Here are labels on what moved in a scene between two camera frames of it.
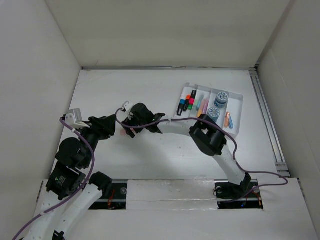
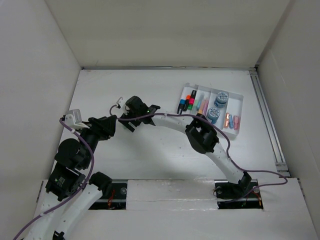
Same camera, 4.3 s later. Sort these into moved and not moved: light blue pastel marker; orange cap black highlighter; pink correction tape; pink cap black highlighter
Moved: pink correction tape
Not moved: light blue pastel marker; orange cap black highlighter; pink cap black highlighter
